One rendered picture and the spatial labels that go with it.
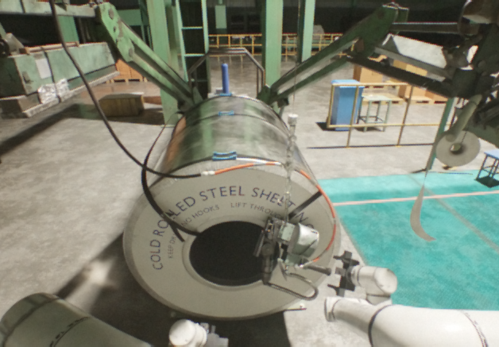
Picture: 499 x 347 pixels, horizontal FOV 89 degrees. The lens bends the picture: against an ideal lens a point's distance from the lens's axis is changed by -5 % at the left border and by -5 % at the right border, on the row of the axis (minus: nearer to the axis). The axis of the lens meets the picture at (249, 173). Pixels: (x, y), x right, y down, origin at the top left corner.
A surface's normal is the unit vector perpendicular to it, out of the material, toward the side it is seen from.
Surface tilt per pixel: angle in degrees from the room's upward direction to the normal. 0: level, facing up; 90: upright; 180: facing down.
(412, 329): 39
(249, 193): 90
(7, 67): 90
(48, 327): 6
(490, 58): 90
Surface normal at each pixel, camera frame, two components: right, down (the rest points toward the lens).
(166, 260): 0.07, 0.48
